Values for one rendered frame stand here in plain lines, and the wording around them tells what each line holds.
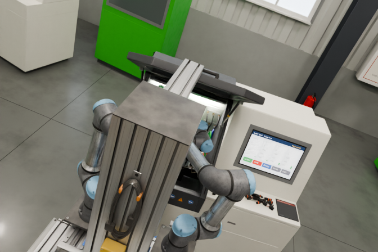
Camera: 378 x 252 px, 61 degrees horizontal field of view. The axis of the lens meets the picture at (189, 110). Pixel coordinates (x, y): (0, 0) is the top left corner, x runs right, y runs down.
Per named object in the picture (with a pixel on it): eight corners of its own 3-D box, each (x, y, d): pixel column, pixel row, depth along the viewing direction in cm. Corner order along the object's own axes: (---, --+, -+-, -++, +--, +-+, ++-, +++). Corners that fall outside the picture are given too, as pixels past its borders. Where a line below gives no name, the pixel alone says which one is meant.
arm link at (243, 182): (186, 224, 179) (225, 163, 146) (210, 221, 186) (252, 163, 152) (192, 244, 171) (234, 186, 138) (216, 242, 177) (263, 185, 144)
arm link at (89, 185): (86, 211, 168) (90, 194, 161) (80, 192, 177) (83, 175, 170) (109, 206, 175) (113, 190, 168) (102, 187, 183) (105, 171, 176)
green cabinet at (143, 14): (93, 61, 520) (109, -45, 433) (119, 47, 587) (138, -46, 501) (150, 89, 505) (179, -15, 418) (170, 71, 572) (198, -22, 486)
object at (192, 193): (111, 185, 231) (115, 169, 222) (113, 180, 234) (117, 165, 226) (193, 211, 234) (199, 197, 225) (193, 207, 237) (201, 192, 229)
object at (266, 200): (243, 201, 230) (246, 196, 227) (243, 190, 239) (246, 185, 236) (273, 211, 231) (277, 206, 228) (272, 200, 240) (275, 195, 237)
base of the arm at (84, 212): (98, 227, 174) (100, 216, 169) (72, 216, 175) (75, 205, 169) (111, 207, 187) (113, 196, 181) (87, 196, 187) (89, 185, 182)
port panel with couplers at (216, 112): (194, 137, 262) (207, 107, 245) (195, 135, 265) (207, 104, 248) (210, 142, 262) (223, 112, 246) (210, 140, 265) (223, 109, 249)
